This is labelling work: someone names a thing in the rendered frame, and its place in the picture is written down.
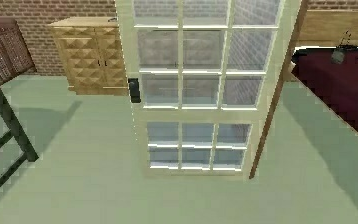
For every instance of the cream glass-paned room door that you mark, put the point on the cream glass-paned room door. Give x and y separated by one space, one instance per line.
200 115

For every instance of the light wooden patterned cupboard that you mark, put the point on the light wooden patterned cupboard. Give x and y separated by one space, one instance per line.
87 56

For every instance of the dark red bed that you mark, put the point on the dark red bed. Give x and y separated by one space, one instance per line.
337 83

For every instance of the small grey desk lamp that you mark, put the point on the small grey desk lamp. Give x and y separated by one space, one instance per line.
338 53

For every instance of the dark brown wooden cabinet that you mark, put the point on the dark brown wooden cabinet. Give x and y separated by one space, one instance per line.
7 50

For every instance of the brown wooden door frame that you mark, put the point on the brown wooden door frame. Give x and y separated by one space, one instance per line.
277 93

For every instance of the dark green metal frame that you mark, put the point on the dark green metal frame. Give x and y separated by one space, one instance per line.
7 115

